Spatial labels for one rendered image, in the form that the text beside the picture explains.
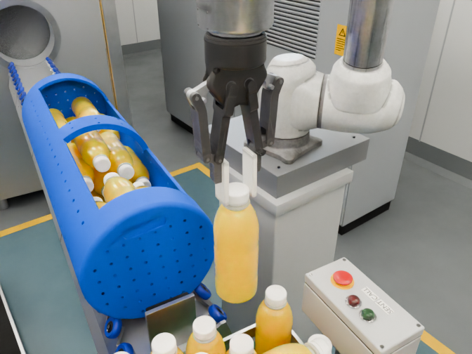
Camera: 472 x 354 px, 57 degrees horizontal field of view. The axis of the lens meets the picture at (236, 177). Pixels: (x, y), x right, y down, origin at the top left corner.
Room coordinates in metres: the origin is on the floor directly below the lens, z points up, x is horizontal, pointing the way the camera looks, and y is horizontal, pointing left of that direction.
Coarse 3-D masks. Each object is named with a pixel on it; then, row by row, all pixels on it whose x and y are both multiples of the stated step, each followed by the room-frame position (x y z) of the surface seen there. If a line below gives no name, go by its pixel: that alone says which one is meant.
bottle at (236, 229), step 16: (224, 208) 0.52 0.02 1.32; (240, 208) 0.51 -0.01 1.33; (224, 224) 0.50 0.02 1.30; (240, 224) 0.50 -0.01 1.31; (256, 224) 0.51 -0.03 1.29; (224, 240) 0.49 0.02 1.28; (240, 240) 0.49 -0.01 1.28; (256, 240) 0.51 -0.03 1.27; (224, 256) 0.49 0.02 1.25; (240, 256) 0.49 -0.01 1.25; (256, 256) 0.51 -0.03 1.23; (224, 272) 0.49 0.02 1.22; (240, 272) 0.49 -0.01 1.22; (256, 272) 0.51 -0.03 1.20; (224, 288) 0.49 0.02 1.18; (240, 288) 0.49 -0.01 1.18; (256, 288) 0.51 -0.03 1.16
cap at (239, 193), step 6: (234, 186) 0.53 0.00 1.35; (240, 186) 0.53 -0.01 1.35; (246, 186) 0.53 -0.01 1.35; (234, 192) 0.51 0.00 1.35; (240, 192) 0.51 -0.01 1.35; (246, 192) 0.51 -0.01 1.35; (234, 198) 0.50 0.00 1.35; (240, 198) 0.51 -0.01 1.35; (246, 198) 0.51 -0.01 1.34; (228, 204) 0.51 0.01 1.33; (234, 204) 0.51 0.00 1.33; (240, 204) 0.51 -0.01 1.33
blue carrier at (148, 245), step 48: (48, 96) 1.37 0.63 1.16; (96, 96) 1.45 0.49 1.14; (48, 144) 0.98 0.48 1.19; (144, 144) 1.06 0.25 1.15; (48, 192) 0.87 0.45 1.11; (144, 192) 0.69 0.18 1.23; (96, 240) 0.60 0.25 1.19; (144, 240) 0.63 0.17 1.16; (192, 240) 0.68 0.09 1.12; (96, 288) 0.58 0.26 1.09; (144, 288) 0.63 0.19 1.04; (192, 288) 0.68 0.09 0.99
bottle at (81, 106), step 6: (72, 102) 1.39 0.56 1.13; (78, 102) 1.37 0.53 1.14; (84, 102) 1.36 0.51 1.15; (90, 102) 1.38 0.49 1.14; (72, 108) 1.37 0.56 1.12; (78, 108) 1.33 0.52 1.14; (84, 108) 1.31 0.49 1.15; (90, 108) 1.31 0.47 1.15; (78, 114) 1.30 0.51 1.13; (84, 114) 1.28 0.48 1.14; (90, 114) 1.27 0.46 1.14
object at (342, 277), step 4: (336, 272) 0.60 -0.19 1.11; (340, 272) 0.60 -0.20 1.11; (344, 272) 0.60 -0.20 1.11; (336, 276) 0.59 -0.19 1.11; (340, 276) 0.59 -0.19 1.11; (344, 276) 0.59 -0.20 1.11; (348, 276) 0.59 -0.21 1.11; (336, 280) 0.58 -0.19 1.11; (340, 280) 0.58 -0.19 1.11; (344, 280) 0.58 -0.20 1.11; (348, 280) 0.58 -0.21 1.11; (352, 280) 0.58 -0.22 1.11; (344, 284) 0.57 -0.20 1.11
